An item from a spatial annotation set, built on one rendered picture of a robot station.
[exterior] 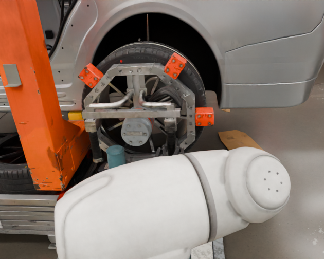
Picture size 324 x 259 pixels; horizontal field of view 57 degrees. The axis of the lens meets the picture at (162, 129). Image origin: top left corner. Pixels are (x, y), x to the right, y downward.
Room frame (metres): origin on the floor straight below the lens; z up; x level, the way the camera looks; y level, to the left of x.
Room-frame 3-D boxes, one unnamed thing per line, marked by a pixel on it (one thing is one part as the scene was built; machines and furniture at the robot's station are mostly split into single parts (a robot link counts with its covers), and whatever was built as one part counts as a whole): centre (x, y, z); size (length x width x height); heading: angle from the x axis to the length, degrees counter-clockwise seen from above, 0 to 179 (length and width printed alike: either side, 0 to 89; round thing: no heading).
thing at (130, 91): (1.26, 0.22, 1.03); 0.19 x 0.18 x 0.11; 173
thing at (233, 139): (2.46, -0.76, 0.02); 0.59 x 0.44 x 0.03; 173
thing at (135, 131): (1.30, 0.11, 0.85); 0.21 x 0.14 x 0.14; 173
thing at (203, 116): (1.34, -0.21, 0.85); 0.09 x 0.08 x 0.07; 83
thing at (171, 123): (1.15, -0.04, 0.93); 0.09 x 0.05 x 0.05; 173
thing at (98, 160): (1.16, 0.30, 0.83); 0.04 x 0.04 x 0.16
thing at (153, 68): (1.37, 0.10, 0.85); 0.54 x 0.07 x 0.54; 83
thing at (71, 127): (1.68, 0.55, 0.69); 0.52 x 0.17 x 0.35; 173
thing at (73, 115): (1.85, 0.53, 0.71); 0.14 x 0.14 x 0.05; 83
